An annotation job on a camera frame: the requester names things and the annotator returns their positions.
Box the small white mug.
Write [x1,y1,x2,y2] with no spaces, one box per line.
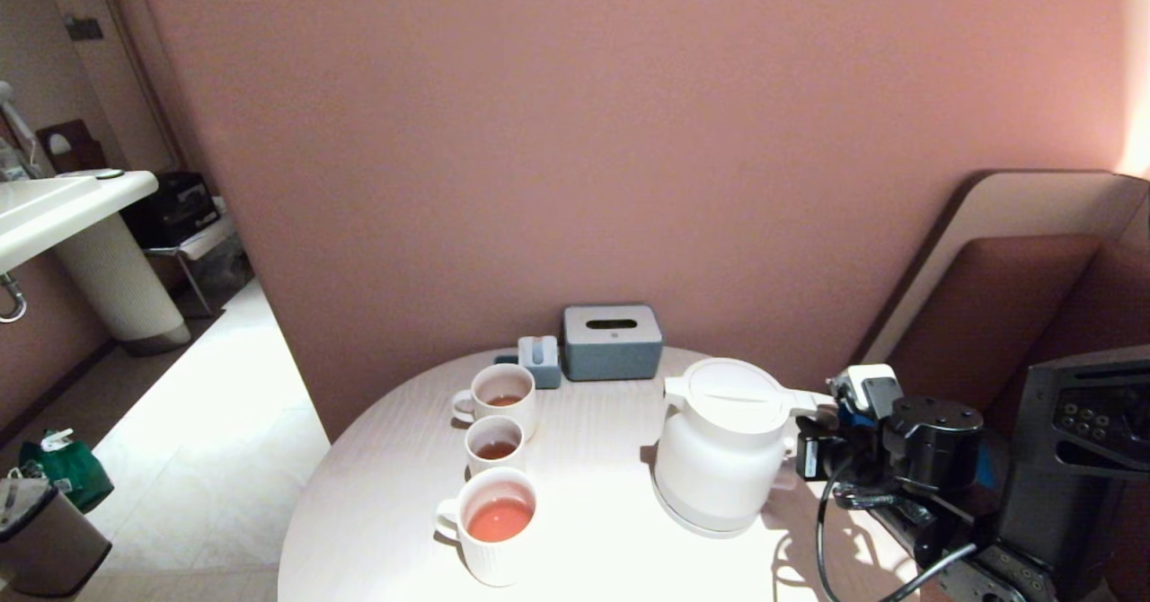
[464,415,526,477]

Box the blue cushion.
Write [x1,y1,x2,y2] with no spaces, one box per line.
[840,404,1000,493]

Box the round white kettle base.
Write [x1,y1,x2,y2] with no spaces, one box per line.
[653,476,774,540]

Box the brown wall tissue holder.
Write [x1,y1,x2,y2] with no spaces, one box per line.
[38,120,109,177]

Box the medium white ribbed mug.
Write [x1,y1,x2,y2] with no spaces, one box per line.
[451,363,537,441]

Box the white sink counter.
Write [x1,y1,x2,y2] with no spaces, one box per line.
[0,171,161,275]

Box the large white ribbed mug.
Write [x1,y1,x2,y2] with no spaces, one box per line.
[435,466,538,587]

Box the grey-blue tissue box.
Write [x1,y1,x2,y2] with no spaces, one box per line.
[562,305,664,382]

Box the small grey-blue holder box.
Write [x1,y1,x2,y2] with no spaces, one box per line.
[517,336,562,390]

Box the green bag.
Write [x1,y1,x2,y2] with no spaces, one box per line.
[20,429,115,515]

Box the beige leaning board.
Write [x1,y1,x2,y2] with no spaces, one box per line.
[845,171,1150,387]

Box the beige door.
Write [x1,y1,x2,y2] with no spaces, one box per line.
[36,0,194,181]

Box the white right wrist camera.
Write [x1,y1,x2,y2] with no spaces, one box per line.
[828,364,904,419]

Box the white ribbed pedestal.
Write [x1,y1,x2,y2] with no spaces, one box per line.
[54,216,192,358]

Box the brown trash bin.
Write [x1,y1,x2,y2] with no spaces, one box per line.
[0,467,113,598]

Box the chrome drain pipe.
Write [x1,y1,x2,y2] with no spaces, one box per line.
[0,274,29,325]

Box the black box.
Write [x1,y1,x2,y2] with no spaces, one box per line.
[121,173,221,251]

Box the white electric kettle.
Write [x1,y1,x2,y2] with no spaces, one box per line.
[653,358,841,531]

